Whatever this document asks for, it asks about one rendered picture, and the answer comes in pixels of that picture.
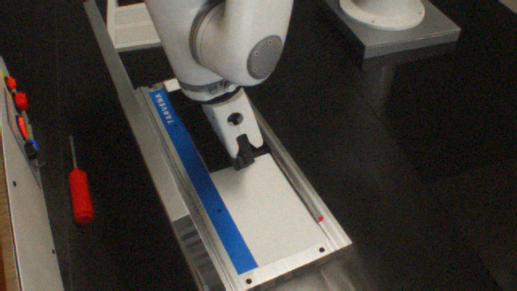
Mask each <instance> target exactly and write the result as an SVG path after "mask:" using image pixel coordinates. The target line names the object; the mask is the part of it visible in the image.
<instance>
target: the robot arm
mask: <svg viewBox="0 0 517 291"><path fill-rule="evenodd" d="M143 2H144V4H145V7H146V9H147V11H148V13H149V16H150V18H151V20H152V22H153V25H154V27H155V29H156V32H157V34H158V37H159V39H160V41H161V42H162V46H163V48H164V51H165V53H166V55H167V58H168V60H169V62H170V65H171V67H172V69H173V72H174V75H175V77H176V79H177V81H178V83H179V86H180V88H181V91H182V93H184V94H185V95H186V96H187V97H189V98H190V99H191V100H193V101H195V102H196V103H200V104H201V107H202V108H203V109H204V112H205V114H206V116H207V118H208V121H209V123H210V124H211V126H212V128H213V129H214V131H215V133H216V135H217V136H218V137H219V138H220V140H221V142H222V143H223V145H224V146H225V148H226V150H227V153H228V156H229V159H230V162H231V164H233V166H234V168H235V170H236V171H239V170H241V169H242V168H245V167H248V166H249V165H251V164H253V163H254V155H253V153H252V150H251V148H250V143H251V144H253V145H254V146H256V148H258V147H259V146H261V145H262V144H263V138H262V135H261V132H260V129H259V128H258V126H257V123H256V119H255V117H254V113H253V111H252V109H251V106H250V102H249V100H248V98H247V96H246V95H245V92H244V90H243V89H242V86H253V85H256V84H259V83H261V82H263V81H265V80H266V79H267V77H268V76H269V75H270V74H271V72H272V71H274V69H275V67H276V66H277V64H278V60H279V59H280V55H281V53H282V50H283V47H284V41H285V38H286V35H287V30H288V24H289V20H290V14H291V10H292V3H293V0H143ZM339 8H340V10H341V12H342V13H343V14H344V15H345V16H346V17H347V18H349V19H350V20H352V22H355V23H357V24H359V25H362V26H365V27H370V28H374V29H380V30H384V31H400V30H406V29H408V28H411V27H414V26H416V25H417V24H418V23H420V22H421V21H422V19H423V16H424V14H425V9H424V6H423V4H422V2H421V1H420V0H339Z"/></svg>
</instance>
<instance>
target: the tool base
mask: <svg viewBox="0 0 517 291"><path fill-rule="evenodd" d="M152 87H153V88H152V89H149V88H148V87H138V88H137V90H134V91H135V93H136V95H137V98H138V101H139V103H140V105H141V107H142V110H143V112H144V114H145V116H146V119H148V122H149V124H150V126H151V128H152V130H153V134H154V136H155V137H156V139H157V141H158V144H159V146H160V149H161V151H162V153H163V156H164V158H165V160H166V162H167V166H168V167H169V168H170V170H171V172H172V174H173V176H174V180H175V182H176V183H177V185H178V187H179V191H180V192H181V195H182V197H183V198H184V200H185V202H186V204H187V207H188V209H189V212H190V214H191V216H192V218H193V220H194V223H195V226H197V228H198V230H199V232H200V235H201V237H202V239H203V240H204V244H205V246H206V248H207V250H208V253H210V255H211V257H212V260H213V262H214V264H215V266H216V269H217V271H218V272H219V275H220V277H221V280H222V281H223V282H224V284H225V287H226V289H227V290H226V291H263V290H265V289H268V288H270V287H272V286H274V285H277V284H280V283H282V282H284V281H286V280H289V279H291V278H293V277H294V276H299V275H300V274H301V273H302V272H306V271H308V270H309V269H312V268H315V267H317V266H320V265H322V264H324V263H326V262H329V261H331V260H333V259H337V258H338V257H339V256H340V255H344V254H346V253H347V252H349V251H350V249H351V245H352V242H351V240H350V239H349V238H348V237H347V235H346V232H345V231H344V230H343V228H341V226H340V225H339V224H338V223H337V221H336V220H335V219H334V217H333V216H332V214H331V213H330V211H329V210H328V208H327V207H326V205H325V204H324V202H323V201H322V199H321V198H320V196H319V195H318V194H317V193H316V192H315V191H314V189H313V187H312V186H311V184H310V183H309V181H308V180H307V179H306V178H305V176H304V174H303V172H302V171H301V170H300V169H299V168H298V166H297V165H296V164H295V163H294V160H293V159H292V157H291V156H290V154H289V153H288V151H287V150H285V148H284V146H283V145H282V144H281V142H280V140H279V139H278V138H277V136H276V135H275V133H274V132H273V130H271V128H270V127H269V126H268V124H267V122H266V121H265V120H264V118H263V116H262V115H261V114H260V112H258V110H257V109H256V108H255V106H254V104H253V103H252V102H251V100H250V98H249V97H248V96H247V95H246V94H245V95H246V96H247V98H248V100H249V102H250V106H251V109H252V111H253V113H254V117H255V119H256V121H257V123H258V125H260V126H261V128H262V129H263V131H264V132H265V134H266V135H267V137H268V139H269V140H270V141H271V143H273V145H274V146H275V148H276V149H277V151H278V152H279V154H280V156H281V157H282V159H283V160H284V162H285V163H287V165H288V167H289V168H290V169H291V171H292V173H293V174H294V176H295V177H296V179H297V180H298V182H299V183H300V185H302V187H303V188H304V189H305V191H306V193H307V194H308V196H309V198H310V199H311V200H312V202H313V203H314V204H315V207H316V208H317V210H318V211H319V213H321V214H322V216H323V217H324V219H323V221H320V222H318V223H317V222H316V220H315V219H314V217H313V215H312V214H311V212H310V211H309V210H308V209H307V207H306V206H305V207H306V209H307V210H308V211H309V213H310V215H311V216H312V218H313V219H314V221H315V222H316V223H317V226H318V228H319V229H320V231H321V232H322V233H323V235H325V236H326V239H324V240H323V241H321V242H319V243H316V244H314V245H313V246H312V247H308V248H306V249H304V250H302V251H299V252H297V253H295V254H293V255H289V256H287V257H284V258H282V259H279V260H277V261H275V262H272V263H270V264H267V266H265V267H263V268H259V269H257V270H254V271H253V272H249V273H247V274H245V275H243V276H237V275H236V273H235V271H234V270H233V266H232V264H231V263H230V261H229V258H228V256H227V255H226V254H225V252H224V250H223V248H222V246H221V242H220V240H219V238H218V237H217V235H216V232H215V230H214V229H213V228H212V226H211V224H210V221H209V220H208V217H207V215H206V213H205V211H204V209H203V207H202V204H201V202H200V201H199V199H198V197H197V195H196V194H195V190H194V188H193V187H192V185H191V182H190V180H189V179H188V177H187V175H186V173H185V171H184V169H183V167H182V165H181V163H180V160H179V157H178V155H177V154H176V152H175V150H174V147H173V145H172V143H171V141H170V140H169V138H168V136H167V135H166V131H165V129H164V128H163V126H162V123H161V121H160V119H159V116H158V114H157V112H156V110H155V108H154V106H153V104H152V102H151V99H150V97H149V95H148V93H149V92H151V91H155V90H158V89H162V88H164V87H163V83H162V82H159V83H155V84H153V85H152ZM118 98H119V101H120V105H121V107H122V109H123V112H124V115H125V118H126V120H127V122H128V125H129V128H130V129H131V132H132V136H133V138H134V140H135V142H136V144H137V148H138V150H139V153H140V155H141V158H142V160H143V163H144V164H145V167H146V169H147V171H148V173H149V177H150V178H151V182H152V184H153V187H154V189H155V192H156V193H157V195H158V199H159V202H160V204H161V205H162V207H163V209H164V212H165V215H166V218H167V220H168V222H169V224H170V228H171V229H172V233H173V235H174V236H175V238H176V240H177V243H178V245H179V248H180V250H181V252H182V254H183V258H184V260H185V263H187V266H188V268H189V270H190V273H191V276H192V278H193V281H194V282H195V286H196V288H197V290H199V291H209V289H208V286H207V285H206V282H205V281H204V278H202V276H201V275H200V273H199V271H198V269H197V267H196V265H195V264H194V262H193V260H192V258H191V256H190V255H189V254H188V253H187V249H186V247H185V246H184V245H183V242H182V240H181V238H180V237H179V235H178V233H177V230H175V228H174V227H173V225H172V223H171V221H170V218H169V216H168V213H167V211H166V207H165V205H164V204H163V201H162V200H161V197H160V195H159V193H158V190H157V187H156V185H155V183H154V181H153V177H152V175H151V173H150V170H149V168H148V164H147V162H145V159H144V157H143V154H142V152H141V148H140V146H139V145H138V142H137V139H136V137H135V135H134V132H133V130H132V126H131V125H130V122H129V120H128V117H127V114H126V111H125V110H124V106H123V104H122V103H121V100H120V96H119V95H118ZM269 155H271V154H270V153H269ZM271 157H272V158H273V156H271ZM273 159H274V158H273ZM274 161H275V159H274ZM275 163H276V165H277V166H278V168H279V169H280V167H279V165H278V164H277V162H276V161H275ZM280 170H281V169H280ZM281 172H282V170H281ZM282 173H283V172H282ZM283 176H284V178H285V179H286V180H287V181H288V182H289V180H288V178H286V177H285V175H284V173H283ZM289 183H290V182H289ZM290 184H291V183H290ZM291 186H292V185H291ZM292 188H293V190H294V192H295V193H296V191H295V188H294V187H293V186H292ZM296 194H297V193H296ZM297 196H298V194H297ZM298 197H299V196H298ZM299 199H300V200H301V198H300V197H299ZM301 202H303V204H304V205H305V203H304V201H302V200H301ZM319 247H324V248H325V252H323V253H321V252H319ZM249 278H250V279H251V280H252V283H251V284H250V285H248V284H247V283H246V280H247V279H249Z"/></svg>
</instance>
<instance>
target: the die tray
mask: <svg viewBox="0 0 517 291"><path fill-rule="evenodd" d="M107 30H108V32H109V35H110V37H111V39H112V41H113V43H114V45H115V47H116V51H117V52H118V53H121V51H128V50H134V49H147V48H154V47H160V46H161V45H162V42H161V41H160V39H159V37H158V34H157V32H156V29H155V27H154V25H153V22H152V20H151V18H150V16H149V13H148V11H147V9H146V7H145V4H144V3H139V4H133V5H127V6H122V7H119V5H118V1H117V0H107Z"/></svg>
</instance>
